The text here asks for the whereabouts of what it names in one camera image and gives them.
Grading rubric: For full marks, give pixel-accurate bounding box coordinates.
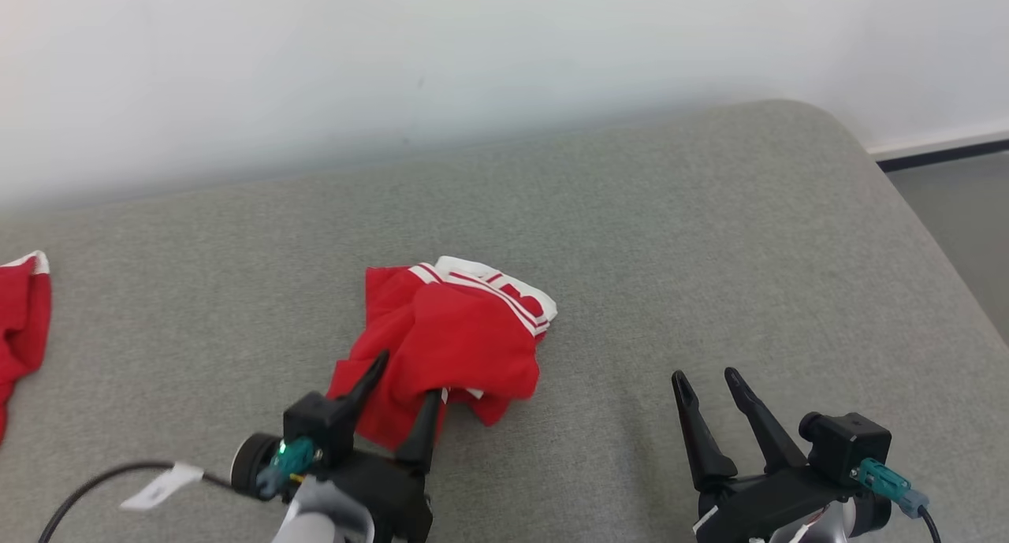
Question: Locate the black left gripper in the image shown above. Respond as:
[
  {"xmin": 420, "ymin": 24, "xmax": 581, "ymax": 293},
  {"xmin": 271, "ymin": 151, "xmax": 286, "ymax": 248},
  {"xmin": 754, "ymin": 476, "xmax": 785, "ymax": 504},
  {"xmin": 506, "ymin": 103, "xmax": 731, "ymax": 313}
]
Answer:
[{"xmin": 315, "ymin": 350, "xmax": 445, "ymax": 543}]

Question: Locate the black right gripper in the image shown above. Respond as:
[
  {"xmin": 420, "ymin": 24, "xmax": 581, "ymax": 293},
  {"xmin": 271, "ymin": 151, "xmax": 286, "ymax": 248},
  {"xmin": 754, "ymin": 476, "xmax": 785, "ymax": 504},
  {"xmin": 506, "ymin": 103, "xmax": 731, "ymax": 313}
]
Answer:
[{"xmin": 671, "ymin": 366, "xmax": 860, "ymax": 543}]

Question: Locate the red t-shirt striped white trim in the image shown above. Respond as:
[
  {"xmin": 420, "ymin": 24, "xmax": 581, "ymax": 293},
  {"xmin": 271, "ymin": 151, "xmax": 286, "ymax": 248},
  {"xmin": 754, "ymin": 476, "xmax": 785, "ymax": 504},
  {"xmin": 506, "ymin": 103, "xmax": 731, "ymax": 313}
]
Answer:
[{"xmin": 326, "ymin": 255, "xmax": 559, "ymax": 452}]

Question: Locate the red shorts white waistband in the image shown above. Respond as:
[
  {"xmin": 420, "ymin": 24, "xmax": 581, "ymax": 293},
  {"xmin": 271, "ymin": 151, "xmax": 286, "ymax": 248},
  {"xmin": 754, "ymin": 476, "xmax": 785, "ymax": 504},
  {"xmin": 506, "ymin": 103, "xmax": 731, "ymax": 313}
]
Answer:
[{"xmin": 0, "ymin": 250, "xmax": 53, "ymax": 445}]

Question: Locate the teal left camera connector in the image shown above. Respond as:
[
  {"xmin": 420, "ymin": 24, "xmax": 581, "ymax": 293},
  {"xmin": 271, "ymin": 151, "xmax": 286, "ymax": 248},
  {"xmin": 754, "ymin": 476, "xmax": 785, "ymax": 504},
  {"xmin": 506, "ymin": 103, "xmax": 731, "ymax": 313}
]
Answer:
[{"xmin": 254, "ymin": 438, "xmax": 322, "ymax": 498}]

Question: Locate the teal camera connector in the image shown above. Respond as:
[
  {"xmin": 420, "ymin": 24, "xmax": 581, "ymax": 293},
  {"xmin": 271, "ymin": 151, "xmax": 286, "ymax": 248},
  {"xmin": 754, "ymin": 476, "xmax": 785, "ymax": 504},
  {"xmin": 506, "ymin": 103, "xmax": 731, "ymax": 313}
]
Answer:
[
  {"xmin": 854, "ymin": 458, "xmax": 931, "ymax": 520},
  {"xmin": 254, "ymin": 438, "xmax": 322, "ymax": 498}
]

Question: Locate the teal right camera connector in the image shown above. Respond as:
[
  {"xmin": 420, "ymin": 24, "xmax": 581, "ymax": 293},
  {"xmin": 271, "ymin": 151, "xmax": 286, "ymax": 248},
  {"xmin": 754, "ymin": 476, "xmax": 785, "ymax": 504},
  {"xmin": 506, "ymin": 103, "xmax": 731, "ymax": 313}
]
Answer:
[{"xmin": 854, "ymin": 458, "xmax": 931, "ymax": 520}]

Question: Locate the black left camera cable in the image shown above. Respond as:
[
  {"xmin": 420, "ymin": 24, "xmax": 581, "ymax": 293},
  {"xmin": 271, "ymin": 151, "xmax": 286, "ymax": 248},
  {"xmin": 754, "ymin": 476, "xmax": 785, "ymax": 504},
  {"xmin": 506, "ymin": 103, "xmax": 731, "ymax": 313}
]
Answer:
[{"xmin": 38, "ymin": 460, "xmax": 237, "ymax": 543}]

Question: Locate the white cable label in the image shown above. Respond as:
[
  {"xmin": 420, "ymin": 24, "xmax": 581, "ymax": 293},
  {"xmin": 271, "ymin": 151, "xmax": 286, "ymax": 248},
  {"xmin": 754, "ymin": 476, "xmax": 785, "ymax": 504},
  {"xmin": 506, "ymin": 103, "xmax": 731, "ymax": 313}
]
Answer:
[{"xmin": 121, "ymin": 462, "xmax": 205, "ymax": 511}]

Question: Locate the white wall baseboard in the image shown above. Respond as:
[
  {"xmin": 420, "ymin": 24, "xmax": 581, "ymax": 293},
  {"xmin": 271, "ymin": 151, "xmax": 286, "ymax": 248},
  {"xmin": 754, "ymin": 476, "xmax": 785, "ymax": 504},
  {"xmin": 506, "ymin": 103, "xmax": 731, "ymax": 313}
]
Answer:
[{"xmin": 866, "ymin": 120, "xmax": 1009, "ymax": 173}]

